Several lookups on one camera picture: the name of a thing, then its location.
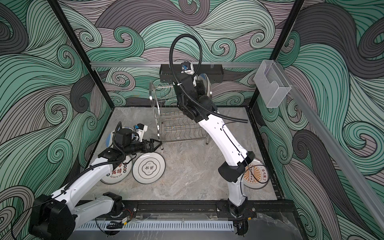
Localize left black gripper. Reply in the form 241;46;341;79
124;138;162;157

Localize blue striped plate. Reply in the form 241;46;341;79
199;74;212;98
106;131;115;148

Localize white plate green clover outline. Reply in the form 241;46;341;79
132;153;166;185

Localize white plate red characters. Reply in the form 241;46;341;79
100;156;133;185

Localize orange sunburst plate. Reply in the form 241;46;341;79
242;159;270;190

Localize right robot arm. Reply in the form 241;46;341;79
174;73;255;218

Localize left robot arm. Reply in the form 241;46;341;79
29;128;162;240

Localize steel two-tier dish rack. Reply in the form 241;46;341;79
149;81;210;144

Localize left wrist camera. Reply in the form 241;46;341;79
134;124;148;142

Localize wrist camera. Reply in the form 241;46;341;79
134;124;148;142
181;62;195;75

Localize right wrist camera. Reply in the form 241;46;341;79
181;62;195;75

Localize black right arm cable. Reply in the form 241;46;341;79
169;33;249;124

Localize black wall shelf basket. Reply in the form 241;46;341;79
160;64;224;84

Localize clear mesh wall bin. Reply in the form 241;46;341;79
254;60;292;108

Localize white slotted cable duct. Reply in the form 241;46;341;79
74;220;235;232

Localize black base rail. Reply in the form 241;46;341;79
123;200;296;219

